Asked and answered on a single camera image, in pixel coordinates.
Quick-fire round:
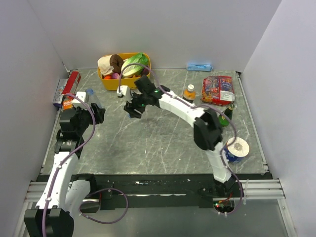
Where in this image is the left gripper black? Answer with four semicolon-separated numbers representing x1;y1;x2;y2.
73;103;105;135

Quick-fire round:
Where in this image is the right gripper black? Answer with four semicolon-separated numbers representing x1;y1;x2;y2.
124;90;149;119

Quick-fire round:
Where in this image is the clear blue water bottle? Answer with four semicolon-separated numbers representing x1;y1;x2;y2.
85;88;103;109

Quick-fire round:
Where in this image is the orange drink bottle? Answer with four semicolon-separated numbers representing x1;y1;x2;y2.
182;88;196;103

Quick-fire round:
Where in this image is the white bottle cap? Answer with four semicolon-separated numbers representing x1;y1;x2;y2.
187;84;195;92

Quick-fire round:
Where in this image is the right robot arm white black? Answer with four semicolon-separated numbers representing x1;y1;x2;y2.
117;76;233;197

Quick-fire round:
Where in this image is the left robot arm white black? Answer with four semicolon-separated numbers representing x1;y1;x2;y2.
24;103;106;237

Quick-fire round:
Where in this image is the yellow plastic basket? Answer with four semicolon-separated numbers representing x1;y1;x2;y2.
97;53;151;91

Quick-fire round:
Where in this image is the orange razor box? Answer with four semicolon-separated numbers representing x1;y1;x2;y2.
62;96;73;110

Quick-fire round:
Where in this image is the plush cabbage toy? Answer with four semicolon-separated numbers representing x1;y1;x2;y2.
121;53;149;78

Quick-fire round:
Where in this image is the red box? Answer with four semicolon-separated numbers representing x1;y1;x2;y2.
62;71;81;95

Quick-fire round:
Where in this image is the purple grey box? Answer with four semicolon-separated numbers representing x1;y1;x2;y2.
52;79;68;108

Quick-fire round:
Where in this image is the brown beige plush toy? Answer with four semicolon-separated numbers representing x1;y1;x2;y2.
97;54;124;76

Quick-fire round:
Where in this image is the blue tissue pack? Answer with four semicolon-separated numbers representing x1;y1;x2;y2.
186;63;213;72

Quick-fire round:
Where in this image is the red snack bag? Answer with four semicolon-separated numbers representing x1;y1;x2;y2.
201;76;235;106

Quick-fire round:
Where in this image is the small dark jar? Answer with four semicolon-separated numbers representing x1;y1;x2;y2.
218;103;235;127

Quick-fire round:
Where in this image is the white blue can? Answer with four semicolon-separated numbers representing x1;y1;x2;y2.
224;137;250;163

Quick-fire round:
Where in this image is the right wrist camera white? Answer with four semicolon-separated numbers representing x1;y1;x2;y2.
117;85;131;102

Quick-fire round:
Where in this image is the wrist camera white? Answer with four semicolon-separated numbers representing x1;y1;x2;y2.
117;85;131;102
72;91;87;110

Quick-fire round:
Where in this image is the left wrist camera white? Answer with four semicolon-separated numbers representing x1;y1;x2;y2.
72;91;87;110

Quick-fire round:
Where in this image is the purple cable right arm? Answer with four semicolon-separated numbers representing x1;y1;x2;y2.
118;63;245;215

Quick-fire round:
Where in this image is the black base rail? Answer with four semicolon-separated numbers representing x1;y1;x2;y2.
37;172;274;210

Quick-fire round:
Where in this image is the aluminium frame rail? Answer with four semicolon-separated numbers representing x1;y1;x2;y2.
241;179;285;199

